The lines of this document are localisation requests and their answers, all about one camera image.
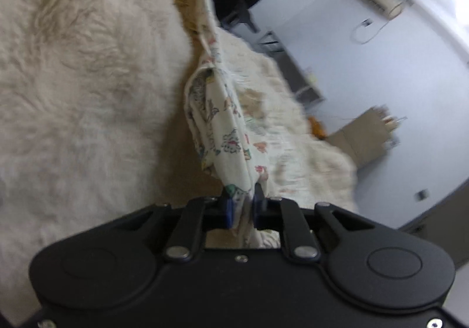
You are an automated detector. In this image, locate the brown cardboard box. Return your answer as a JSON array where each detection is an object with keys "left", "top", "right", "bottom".
[{"left": 326, "top": 106, "right": 401, "bottom": 169}]

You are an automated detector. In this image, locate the cream printed children garment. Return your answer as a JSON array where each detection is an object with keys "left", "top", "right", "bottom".
[{"left": 184, "top": 0, "right": 269, "bottom": 234}]

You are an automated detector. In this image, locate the cream fluffy blanket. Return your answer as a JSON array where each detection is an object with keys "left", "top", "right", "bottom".
[{"left": 1, "top": 0, "right": 357, "bottom": 324}]

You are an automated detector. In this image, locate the orange bag on floor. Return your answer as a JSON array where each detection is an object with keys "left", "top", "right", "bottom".
[{"left": 308, "top": 116, "right": 327, "bottom": 141}]

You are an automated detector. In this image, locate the dark grey chair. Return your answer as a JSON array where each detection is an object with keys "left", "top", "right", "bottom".
[{"left": 220, "top": 1, "right": 260, "bottom": 34}]

